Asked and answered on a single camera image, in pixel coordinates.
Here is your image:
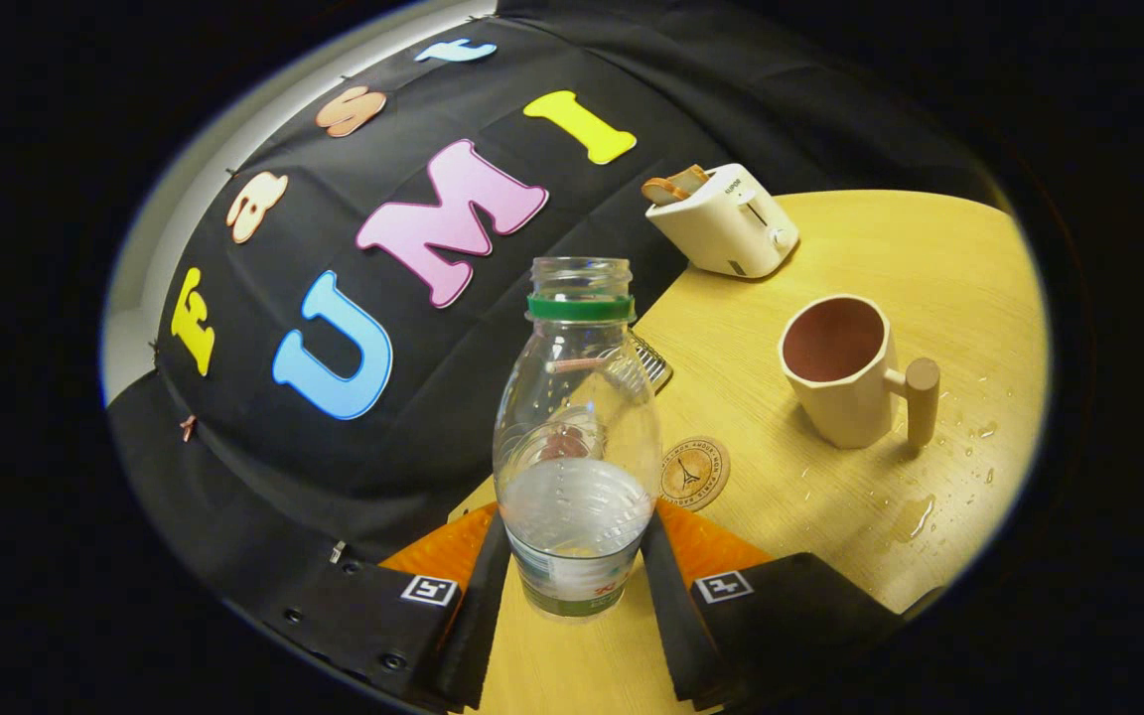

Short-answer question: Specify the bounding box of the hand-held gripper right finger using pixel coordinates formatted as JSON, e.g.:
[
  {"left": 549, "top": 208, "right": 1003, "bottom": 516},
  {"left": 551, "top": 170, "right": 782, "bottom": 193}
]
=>
[{"left": 642, "top": 500, "right": 906, "bottom": 712}]

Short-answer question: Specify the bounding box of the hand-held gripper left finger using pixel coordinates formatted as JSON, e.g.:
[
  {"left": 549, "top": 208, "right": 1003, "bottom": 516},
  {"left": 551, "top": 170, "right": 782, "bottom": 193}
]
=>
[{"left": 264, "top": 501, "right": 515, "bottom": 712}]

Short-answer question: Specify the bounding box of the clear plastic juice bottle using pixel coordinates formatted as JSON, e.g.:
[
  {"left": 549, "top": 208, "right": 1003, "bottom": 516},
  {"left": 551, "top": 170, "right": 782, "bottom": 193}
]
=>
[{"left": 493, "top": 256, "right": 664, "bottom": 621}]

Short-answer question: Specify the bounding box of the round cork coaster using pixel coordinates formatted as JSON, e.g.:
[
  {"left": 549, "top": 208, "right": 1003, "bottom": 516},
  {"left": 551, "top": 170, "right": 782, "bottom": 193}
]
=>
[{"left": 659, "top": 437, "right": 732, "bottom": 511}]

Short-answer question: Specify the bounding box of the beige cup with wooden handle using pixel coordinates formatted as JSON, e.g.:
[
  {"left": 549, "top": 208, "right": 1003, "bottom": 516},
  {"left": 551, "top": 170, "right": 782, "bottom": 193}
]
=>
[{"left": 779, "top": 294, "right": 941, "bottom": 450}]

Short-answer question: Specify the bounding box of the black backdrop cloth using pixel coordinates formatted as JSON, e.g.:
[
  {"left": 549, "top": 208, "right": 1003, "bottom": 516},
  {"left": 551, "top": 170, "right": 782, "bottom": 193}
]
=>
[{"left": 105, "top": 0, "right": 1010, "bottom": 637}]

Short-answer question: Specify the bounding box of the white toaster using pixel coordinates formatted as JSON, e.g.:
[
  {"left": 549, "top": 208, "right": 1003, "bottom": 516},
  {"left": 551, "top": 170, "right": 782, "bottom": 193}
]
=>
[{"left": 643, "top": 163, "right": 801, "bottom": 280}]

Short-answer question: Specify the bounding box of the wooden table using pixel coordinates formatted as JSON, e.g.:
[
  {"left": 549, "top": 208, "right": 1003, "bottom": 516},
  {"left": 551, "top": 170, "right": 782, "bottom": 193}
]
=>
[{"left": 448, "top": 189, "right": 1050, "bottom": 715}]

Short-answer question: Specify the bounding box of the wire mesh basket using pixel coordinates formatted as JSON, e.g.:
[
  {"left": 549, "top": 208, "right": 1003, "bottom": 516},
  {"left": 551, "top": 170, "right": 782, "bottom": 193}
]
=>
[{"left": 627, "top": 330, "right": 674, "bottom": 393}]

